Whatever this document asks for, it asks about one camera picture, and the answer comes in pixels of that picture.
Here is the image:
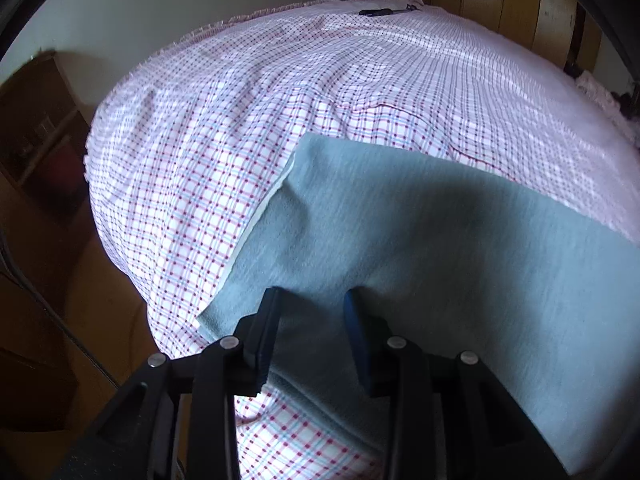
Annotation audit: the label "pink checked bed sheet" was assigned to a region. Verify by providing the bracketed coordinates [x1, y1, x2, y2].
[82, 0, 640, 480]

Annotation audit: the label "black stick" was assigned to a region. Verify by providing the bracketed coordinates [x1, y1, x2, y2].
[358, 4, 418, 17]

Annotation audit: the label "crumpled pink cloth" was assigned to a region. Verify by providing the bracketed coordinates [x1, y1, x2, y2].
[572, 70, 640, 133]

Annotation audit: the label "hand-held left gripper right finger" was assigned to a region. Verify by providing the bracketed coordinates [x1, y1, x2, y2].
[342, 287, 571, 480]

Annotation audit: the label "dark cloth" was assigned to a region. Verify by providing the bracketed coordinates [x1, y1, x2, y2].
[612, 91, 640, 121]

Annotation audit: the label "light blue pants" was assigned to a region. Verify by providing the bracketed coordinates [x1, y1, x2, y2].
[196, 132, 640, 478]

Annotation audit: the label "wooden side cabinet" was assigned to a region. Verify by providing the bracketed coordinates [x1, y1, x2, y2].
[0, 51, 96, 241]

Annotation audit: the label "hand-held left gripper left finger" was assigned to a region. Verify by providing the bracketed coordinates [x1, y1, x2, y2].
[60, 287, 283, 480]

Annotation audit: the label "wooden wardrobe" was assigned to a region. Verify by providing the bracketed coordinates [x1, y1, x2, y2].
[347, 0, 603, 73]

